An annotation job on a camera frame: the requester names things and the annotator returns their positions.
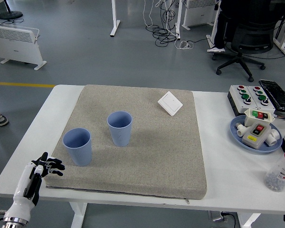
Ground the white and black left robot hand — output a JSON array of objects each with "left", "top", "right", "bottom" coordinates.
[{"left": 3, "top": 152, "right": 66, "bottom": 224}]

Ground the blue ribbed plastic cup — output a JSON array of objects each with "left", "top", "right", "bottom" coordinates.
[
  {"left": 62, "top": 128, "right": 93, "bottom": 167},
  {"left": 106, "top": 111, "right": 133, "bottom": 147}
]

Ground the white push-button control box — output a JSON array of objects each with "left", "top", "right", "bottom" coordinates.
[
  {"left": 248, "top": 85, "right": 276, "bottom": 114},
  {"left": 227, "top": 85, "right": 259, "bottom": 117}
]

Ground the white table leg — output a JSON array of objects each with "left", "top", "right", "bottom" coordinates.
[
  {"left": 68, "top": 203, "right": 87, "bottom": 228},
  {"left": 238, "top": 212, "right": 262, "bottom": 228}
]

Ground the grey-brown cushion mat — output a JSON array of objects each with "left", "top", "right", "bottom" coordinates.
[{"left": 43, "top": 84, "right": 208, "bottom": 200}]

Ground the white panel heater, wide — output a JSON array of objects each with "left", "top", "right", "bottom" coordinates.
[{"left": 0, "top": 23, "right": 48, "bottom": 71}]

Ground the black round stand base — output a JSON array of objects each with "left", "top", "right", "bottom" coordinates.
[{"left": 0, "top": 0, "right": 24, "bottom": 20}]

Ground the white desk leg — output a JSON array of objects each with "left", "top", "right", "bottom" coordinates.
[
  {"left": 110, "top": 0, "right": 121, "bottom": 37},
  {"left": 174, "top": 0, "right": 183, "bottom": 40}
]

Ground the blue round plate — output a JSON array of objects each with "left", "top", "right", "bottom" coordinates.
[{"left": 229, "top": 115, "right": 283, "bottom": 154}]

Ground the small white pipe fitting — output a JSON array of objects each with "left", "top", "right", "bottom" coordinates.
[{"left": 235, "top": 122, "right": 249, "bottom": 138}]

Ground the white panel heater, narrow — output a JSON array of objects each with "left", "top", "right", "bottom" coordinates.
[{"left": 181, "top": 0, "right": 219, "bottom": 30}]

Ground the person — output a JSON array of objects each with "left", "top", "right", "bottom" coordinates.
[{"left": 207, "top": 0, "right": 285, "bottom": 53}]

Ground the large white pipe fitting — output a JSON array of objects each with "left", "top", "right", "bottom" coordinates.
[{"left": 266, "top": 128, "right": 281, "bottom": 147}]

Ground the clear jar with red lid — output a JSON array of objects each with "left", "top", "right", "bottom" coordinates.
[{"left": 263, "top": 147, "right": 285, "bottom": 192}]

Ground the black wrapped flat tray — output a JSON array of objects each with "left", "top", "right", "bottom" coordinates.
[{"left": 258, "top": 79, "right": 285, "bottom": 112}]

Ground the black office chair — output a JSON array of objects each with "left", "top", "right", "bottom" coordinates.
[{"left": 212, "top": 13, "right": 280, "bottom": 83}]

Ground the white wall switch plate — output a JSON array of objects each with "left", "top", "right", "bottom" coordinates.
[{"left": 157, "top": 91, "right": 183, "bottom": 117}]

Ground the black floor cable tangle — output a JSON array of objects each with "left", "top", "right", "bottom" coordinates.
[{"left": 146, "top": 0, "right": 181, "bottom": 47}]

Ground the white floor cable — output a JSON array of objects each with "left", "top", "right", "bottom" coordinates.
[{"left": 142, "top": 0, "right": 194, "bottom": 50}]

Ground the grey switch with red black buttons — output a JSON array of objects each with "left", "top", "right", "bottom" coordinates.
[{"left": 241, "top": 122, "right": 273, "bottom": 150}]

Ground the white switch with green red buttons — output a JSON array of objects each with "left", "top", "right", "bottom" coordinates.
[{"left": 243, "top": 108, "right": 276, "bottom": 128}]

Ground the white desk frame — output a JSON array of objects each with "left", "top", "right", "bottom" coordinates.
[{"left": 273, "top": 0, "right": 285, "bottom": 60}]

